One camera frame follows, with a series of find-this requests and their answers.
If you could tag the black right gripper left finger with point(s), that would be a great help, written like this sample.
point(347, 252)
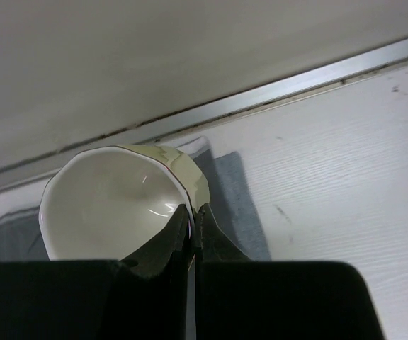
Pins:
point(172, 243)

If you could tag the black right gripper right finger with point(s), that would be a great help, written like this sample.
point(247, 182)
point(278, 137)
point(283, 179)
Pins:
point(211, 243)

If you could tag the pale green mug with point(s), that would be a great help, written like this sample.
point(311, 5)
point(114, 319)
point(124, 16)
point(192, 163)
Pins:
point(105, 203)

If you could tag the grey striped cloth placemat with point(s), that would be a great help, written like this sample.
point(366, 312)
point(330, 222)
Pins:
point(230, 200)

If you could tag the metal table edge rail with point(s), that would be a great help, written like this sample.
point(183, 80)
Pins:
point(374, 60)

